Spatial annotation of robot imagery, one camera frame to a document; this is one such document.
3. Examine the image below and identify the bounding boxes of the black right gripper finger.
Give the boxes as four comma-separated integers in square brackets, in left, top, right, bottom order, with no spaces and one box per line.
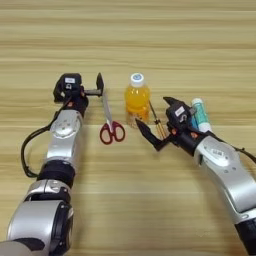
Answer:
[162,96,184,110]
[134,117,165,152]

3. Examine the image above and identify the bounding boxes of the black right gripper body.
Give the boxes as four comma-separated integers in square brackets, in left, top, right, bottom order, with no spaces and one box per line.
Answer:
[155,120,203,158]

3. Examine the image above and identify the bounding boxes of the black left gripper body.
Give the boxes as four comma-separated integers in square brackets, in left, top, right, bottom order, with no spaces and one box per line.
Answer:
[53,85,103,117]

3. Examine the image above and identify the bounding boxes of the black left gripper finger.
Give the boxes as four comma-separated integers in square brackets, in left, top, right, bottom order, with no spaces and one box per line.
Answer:
[95,72,105,96]
[52,82,66,104]

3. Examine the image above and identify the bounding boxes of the blue rectangular eraser block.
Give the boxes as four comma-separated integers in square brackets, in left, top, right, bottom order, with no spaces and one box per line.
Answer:
[189,112,200,132]

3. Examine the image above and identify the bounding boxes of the green and white glue stick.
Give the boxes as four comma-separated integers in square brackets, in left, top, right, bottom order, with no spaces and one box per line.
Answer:
[190,97,213,134]

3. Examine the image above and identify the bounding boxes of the orange juice bottle white cap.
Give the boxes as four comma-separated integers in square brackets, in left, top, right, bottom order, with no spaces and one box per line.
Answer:
[124,72,152,130]

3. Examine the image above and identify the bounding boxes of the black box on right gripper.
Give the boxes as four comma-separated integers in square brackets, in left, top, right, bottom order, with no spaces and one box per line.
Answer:
[165,102,192,127]

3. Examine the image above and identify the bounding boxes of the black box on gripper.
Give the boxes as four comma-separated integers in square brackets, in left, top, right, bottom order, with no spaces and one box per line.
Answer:
[165,102,192,127]
[61,72,83,92]

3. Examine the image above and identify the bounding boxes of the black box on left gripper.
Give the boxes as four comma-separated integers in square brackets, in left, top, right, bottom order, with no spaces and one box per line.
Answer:
[61,72,83,92]

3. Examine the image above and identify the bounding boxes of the screwdriver with amber handle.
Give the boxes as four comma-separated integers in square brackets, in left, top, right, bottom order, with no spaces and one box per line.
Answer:
[147,99,168,141]

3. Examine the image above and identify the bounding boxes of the red handled scissors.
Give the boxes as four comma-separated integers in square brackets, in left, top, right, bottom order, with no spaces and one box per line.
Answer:
[98,89,127,146]

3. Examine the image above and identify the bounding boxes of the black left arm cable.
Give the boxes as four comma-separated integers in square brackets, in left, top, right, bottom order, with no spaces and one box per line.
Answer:
[20,95,73,180]

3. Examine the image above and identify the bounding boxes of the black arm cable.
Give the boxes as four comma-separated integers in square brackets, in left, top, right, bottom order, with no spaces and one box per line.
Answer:
[211,131,256,165]
[20,95,73,180]

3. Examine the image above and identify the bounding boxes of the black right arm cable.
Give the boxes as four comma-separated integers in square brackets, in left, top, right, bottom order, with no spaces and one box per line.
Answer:
[211,131,256,165]

